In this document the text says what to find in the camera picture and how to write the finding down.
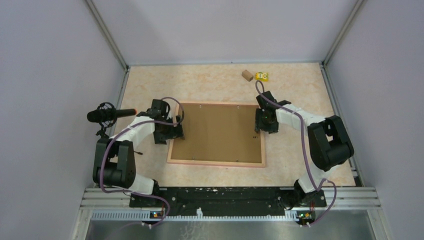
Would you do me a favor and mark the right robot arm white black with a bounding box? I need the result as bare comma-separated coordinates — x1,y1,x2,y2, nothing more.
254,91,354,206

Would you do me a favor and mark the white cable duct strip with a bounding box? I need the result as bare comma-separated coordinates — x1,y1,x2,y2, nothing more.
91,209,299,222

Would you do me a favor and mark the black microphone orange tip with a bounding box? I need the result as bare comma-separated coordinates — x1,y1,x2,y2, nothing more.
86,102,137,138

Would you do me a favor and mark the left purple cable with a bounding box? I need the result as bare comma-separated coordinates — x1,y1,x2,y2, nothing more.
99,96,185,229

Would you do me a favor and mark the yellow toy block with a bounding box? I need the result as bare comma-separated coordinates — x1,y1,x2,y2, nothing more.
255,72,269,82

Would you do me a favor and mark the small wooden block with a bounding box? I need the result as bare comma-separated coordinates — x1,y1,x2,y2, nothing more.
241,69,254,82

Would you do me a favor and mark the wooden picture frame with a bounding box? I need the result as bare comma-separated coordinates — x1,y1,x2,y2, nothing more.
166,101,267,169

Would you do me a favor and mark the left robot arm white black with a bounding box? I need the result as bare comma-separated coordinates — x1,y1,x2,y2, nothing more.
86,97,186,207

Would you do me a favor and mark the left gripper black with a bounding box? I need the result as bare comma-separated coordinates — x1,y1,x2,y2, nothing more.
153,114,184,145

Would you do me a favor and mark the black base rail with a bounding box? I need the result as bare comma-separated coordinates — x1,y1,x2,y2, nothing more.
129,186,327,217

